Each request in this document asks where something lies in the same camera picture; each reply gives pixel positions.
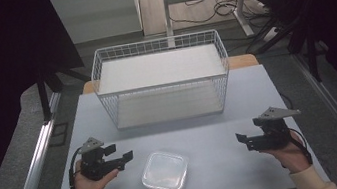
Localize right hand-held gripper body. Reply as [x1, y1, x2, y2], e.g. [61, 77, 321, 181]
[245, 101, 307, 155]

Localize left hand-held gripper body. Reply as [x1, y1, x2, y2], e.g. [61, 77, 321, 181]
[75, 132, 127, 184]

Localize clear plastic lidded container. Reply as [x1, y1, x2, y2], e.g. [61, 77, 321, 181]
[137, 146, 195, 189]

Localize person's right hand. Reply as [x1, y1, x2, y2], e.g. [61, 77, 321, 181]
[258, 127, 314, 179]

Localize dark floor socket plate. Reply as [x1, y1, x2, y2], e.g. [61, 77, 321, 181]
[46, 122, 73, 149]

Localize wooden table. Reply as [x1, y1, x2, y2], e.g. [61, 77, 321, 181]
[80, 52, 261, 96]

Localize black metal stand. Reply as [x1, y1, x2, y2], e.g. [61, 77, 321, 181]
[246, 0, 334, 93]
[33, 60, 97, 123]

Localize white power strip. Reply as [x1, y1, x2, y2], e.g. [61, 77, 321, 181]
[260, 25, 282, 43]

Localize white cabinet panel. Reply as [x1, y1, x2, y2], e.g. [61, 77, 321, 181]
[49, 0, 145, 47]

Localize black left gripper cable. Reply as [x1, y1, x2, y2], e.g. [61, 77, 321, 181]
[64, 147, 90, 189]

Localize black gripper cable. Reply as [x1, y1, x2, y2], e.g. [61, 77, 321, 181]
[287, 124, 314, 169]
[64, 147, 90, 189]

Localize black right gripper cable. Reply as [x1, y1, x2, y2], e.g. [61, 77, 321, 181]
[287, 124, 314, 169]

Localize white wire two-tier rack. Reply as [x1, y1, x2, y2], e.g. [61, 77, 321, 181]
[86, 27, 238, 133]

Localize black floor cables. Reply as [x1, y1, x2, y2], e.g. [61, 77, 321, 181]
[166, 0, 285, 64]

